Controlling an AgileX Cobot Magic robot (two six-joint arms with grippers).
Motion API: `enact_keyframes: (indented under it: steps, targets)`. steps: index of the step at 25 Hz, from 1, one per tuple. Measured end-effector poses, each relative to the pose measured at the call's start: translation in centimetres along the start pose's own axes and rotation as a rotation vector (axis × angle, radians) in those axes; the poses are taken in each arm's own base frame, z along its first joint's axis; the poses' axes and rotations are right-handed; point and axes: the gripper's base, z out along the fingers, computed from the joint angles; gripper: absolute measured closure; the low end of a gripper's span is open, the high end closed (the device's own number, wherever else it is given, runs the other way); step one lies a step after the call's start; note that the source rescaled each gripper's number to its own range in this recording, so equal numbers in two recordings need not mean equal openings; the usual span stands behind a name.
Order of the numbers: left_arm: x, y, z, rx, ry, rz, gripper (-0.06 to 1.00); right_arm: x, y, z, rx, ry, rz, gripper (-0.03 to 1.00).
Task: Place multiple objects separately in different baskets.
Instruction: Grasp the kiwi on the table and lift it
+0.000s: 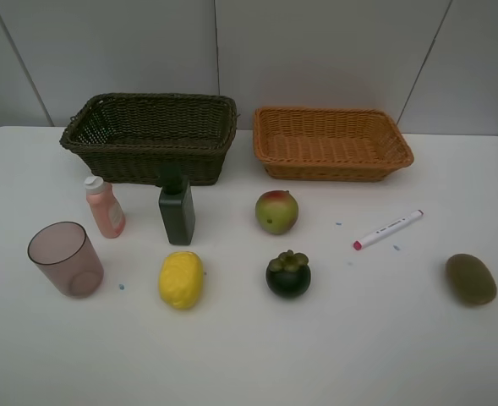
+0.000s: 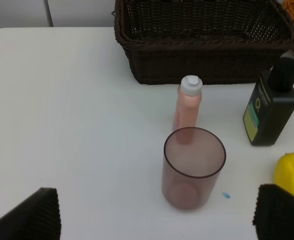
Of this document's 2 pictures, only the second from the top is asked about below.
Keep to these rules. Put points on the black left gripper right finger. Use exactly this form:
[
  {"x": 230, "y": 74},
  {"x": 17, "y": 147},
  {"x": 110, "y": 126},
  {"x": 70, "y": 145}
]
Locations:
[{"x": 274, "y": 213}]

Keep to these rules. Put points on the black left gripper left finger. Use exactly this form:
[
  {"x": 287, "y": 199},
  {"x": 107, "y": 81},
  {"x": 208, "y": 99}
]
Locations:
[{"x": 36, "y": 218}]

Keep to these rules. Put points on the yellow lemon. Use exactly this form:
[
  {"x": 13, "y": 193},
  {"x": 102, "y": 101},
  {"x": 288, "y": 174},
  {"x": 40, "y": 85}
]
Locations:
[{"x": 284, "y": 172}]

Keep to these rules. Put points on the translucent pink plastic cup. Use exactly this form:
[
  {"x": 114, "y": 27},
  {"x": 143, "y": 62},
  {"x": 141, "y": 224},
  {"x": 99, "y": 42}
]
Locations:
[{"x": 193, "y": 159}]

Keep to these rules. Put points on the black bottle green label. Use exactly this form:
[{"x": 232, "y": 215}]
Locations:
[{"x": 271, "y": 103}]

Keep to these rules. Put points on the pink bottle white cap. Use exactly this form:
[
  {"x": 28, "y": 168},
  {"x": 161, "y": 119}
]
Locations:
[{"x": 187, "y": 108}]

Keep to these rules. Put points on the dark brown wicker basket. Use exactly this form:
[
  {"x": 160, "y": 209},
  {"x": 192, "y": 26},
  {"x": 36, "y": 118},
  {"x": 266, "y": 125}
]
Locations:
[{"x": 223, "y": 42}]

